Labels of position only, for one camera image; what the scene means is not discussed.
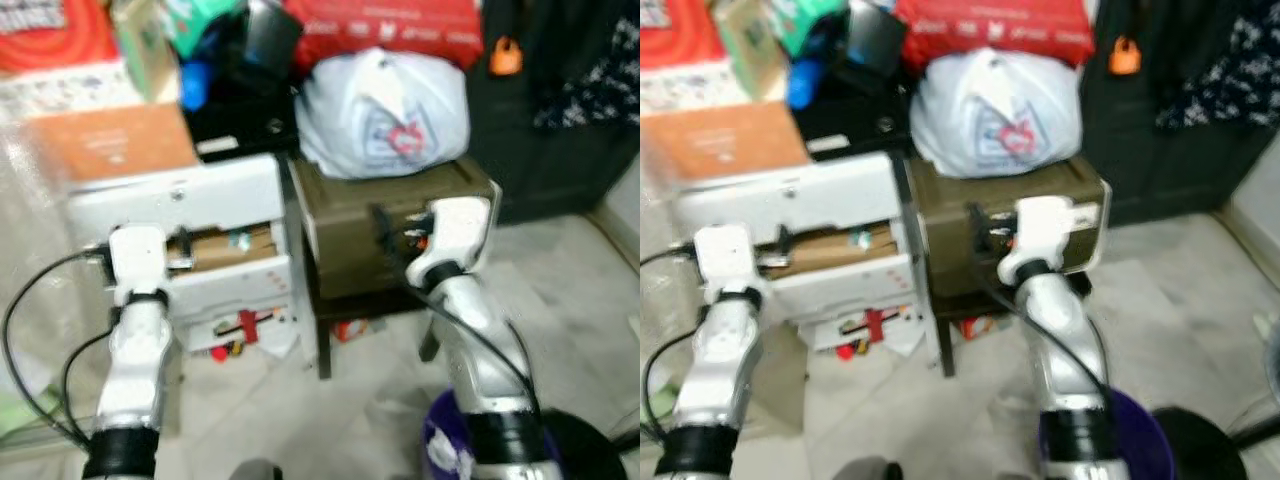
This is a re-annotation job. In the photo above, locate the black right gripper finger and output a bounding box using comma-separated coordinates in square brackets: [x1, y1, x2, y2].
[371, 204, 398, 264]
[966, 202, 992, 263]

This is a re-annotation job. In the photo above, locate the olive brown box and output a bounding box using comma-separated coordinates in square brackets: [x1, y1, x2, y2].
[903, 155, 1113, 303]
[290, 155, 503, 303]

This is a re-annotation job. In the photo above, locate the white drawer unit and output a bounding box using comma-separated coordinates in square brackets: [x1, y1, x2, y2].
[668, 153, 939, 356]
[63, 153, 304, 363]

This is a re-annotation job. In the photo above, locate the red toy piece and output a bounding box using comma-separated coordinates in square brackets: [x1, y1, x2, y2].
[236, 308, 279, 347]
[862, 306, 903, 346]

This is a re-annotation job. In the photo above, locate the white plastic bag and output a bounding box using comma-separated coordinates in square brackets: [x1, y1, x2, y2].
[296, 47, 472, 182]
[908, 47, 1084, 182]

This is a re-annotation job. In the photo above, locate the dark metal stand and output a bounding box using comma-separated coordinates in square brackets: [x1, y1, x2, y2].
[925, 285, 1011, 379]
[300, 285, 446, 381]

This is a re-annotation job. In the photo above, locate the orange brown box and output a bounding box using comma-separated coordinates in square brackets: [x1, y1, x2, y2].
[643, 100, 813, 187]
[28, 100, 201, 187]

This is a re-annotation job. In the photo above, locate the black box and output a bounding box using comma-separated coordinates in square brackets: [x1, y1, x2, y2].
[795, 0, 913, 163]
[188, 0, 304, 163]

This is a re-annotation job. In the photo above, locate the blue bottle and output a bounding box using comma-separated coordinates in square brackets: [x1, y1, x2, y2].
[180, 60, 217, 112]
[785, 58, 823, 112]

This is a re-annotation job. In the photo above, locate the white floral printed box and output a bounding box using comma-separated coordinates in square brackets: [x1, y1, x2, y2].
[0, 60, 153, 126]
[640, 60, 773, 119]

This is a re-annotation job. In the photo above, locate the purple bucket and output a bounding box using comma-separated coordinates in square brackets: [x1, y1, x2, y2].
[1033, 388, 1178, 480]
[419, 388, 561, 480]

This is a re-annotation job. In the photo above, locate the beige cardboard box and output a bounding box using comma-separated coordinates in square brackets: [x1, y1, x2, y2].
[713, 0, 793, 104]
[108, 0, 189, 104]

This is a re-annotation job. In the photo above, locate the red printed package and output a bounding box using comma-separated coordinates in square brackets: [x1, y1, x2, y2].
[283, 0, 487, 73]
[893, 0, 1098, 73]

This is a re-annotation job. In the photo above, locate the orange padlock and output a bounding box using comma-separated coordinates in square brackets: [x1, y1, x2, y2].
[1107, 37, 1144, 77]
[488, 37, 524, 77]

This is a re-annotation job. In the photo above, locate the robot left leg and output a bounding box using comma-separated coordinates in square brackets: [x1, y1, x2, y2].
[225, 459, 288, 480]
[838, 457, 906, 480]

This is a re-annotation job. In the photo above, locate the green packet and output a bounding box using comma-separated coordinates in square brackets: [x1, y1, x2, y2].
[778, 0, 853, 58]
[163, 0, 251, 58]

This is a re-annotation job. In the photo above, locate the black white-flowered cloth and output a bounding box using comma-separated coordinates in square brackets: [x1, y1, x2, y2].
[1153, 8, 1280, 133]
[533, 28, 641, 133]

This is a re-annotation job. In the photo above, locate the orange red printed bag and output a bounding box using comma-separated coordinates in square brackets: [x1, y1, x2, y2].
[640, 0, 723, 73]
[0, 0, 119, 74]

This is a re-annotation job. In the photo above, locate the black round bin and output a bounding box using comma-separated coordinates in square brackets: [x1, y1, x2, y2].
[1150, 404, 1253, 480]
[543, 408, 629, 480]

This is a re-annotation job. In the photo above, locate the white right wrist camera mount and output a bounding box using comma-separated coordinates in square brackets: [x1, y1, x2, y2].
[407, 198, 493, 288]
[997, 196, 1079, 288]

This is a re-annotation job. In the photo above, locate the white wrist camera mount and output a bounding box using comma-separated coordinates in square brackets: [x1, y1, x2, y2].
[692, 224, 768, 307]
[997, 196, 1079, 288]
[407, 198, 493, 288]
[107, 224, 172, 307]

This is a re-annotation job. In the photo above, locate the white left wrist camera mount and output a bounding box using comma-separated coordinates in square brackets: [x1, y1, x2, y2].
[692, 224, 768, 307]
[107, 224, 172, 307]

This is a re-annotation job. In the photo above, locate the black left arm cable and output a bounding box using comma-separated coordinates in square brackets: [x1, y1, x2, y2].
[0, 245, 116, 451]
[640, 245, 701, 451]

